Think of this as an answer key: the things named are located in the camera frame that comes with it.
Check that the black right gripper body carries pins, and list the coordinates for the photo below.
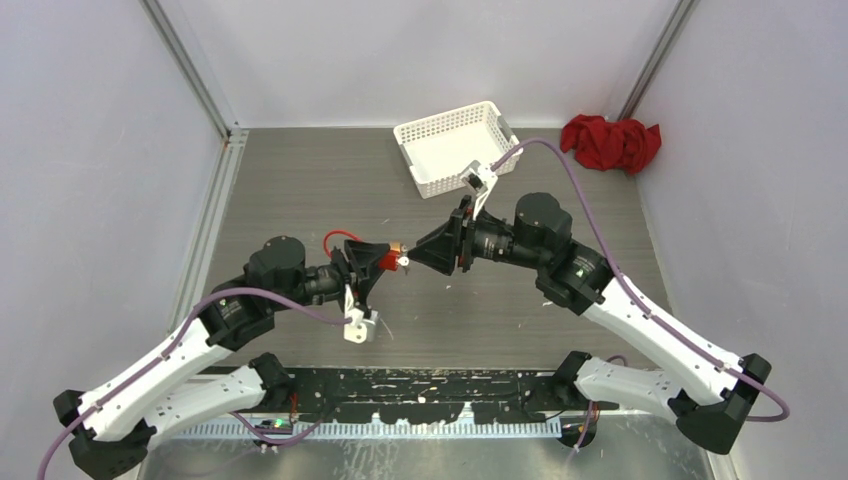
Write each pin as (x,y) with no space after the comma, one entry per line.
(468,236)

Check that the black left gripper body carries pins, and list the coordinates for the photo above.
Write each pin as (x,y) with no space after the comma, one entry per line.
(350,279)

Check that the red cable padlock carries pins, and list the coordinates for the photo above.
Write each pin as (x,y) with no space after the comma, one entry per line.
(387,262)

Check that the small silver key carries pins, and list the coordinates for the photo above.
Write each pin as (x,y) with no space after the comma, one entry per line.
(403,263)

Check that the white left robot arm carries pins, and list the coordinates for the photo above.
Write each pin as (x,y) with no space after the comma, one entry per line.
(111,429)

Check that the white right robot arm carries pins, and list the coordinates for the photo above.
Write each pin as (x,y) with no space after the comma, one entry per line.
(703,389)

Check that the brass padlock silver shackle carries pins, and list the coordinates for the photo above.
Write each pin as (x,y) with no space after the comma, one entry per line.
(397,247)

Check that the white perforated plastic basket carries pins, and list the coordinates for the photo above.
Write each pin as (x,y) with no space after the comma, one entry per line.
(437,148)

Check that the crumpled red cloth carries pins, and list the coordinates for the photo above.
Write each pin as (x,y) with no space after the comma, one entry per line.
(598,144)

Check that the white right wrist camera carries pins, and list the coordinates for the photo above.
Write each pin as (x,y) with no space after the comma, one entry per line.
(480,180)

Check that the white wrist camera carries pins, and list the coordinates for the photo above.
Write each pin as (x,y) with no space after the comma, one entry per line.
(480,180)
(361,321)

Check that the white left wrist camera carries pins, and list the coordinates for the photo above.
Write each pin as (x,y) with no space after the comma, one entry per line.
(361,321)

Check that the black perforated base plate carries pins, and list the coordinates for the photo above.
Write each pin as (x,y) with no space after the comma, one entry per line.
(421,396)

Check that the aluminium slotted rail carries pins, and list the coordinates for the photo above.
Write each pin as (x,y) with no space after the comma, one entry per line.
(465,427)

